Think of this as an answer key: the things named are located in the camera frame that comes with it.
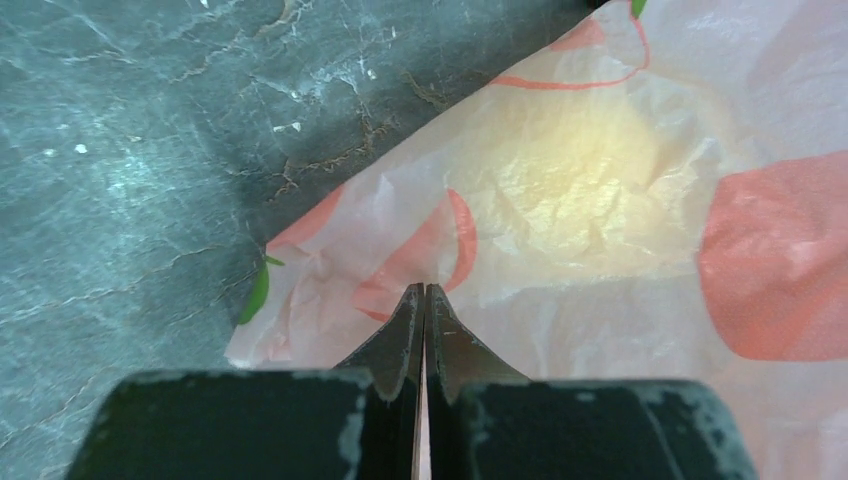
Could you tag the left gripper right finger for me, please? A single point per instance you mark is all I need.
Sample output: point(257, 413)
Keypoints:
point(489, 421)

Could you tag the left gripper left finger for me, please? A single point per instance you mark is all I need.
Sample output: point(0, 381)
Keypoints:
point(357, 420)

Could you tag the pink plastic bag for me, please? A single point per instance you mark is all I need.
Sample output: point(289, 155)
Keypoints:
point(758, 311)

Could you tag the yellow fruit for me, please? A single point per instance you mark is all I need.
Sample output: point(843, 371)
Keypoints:
point(586, 183)

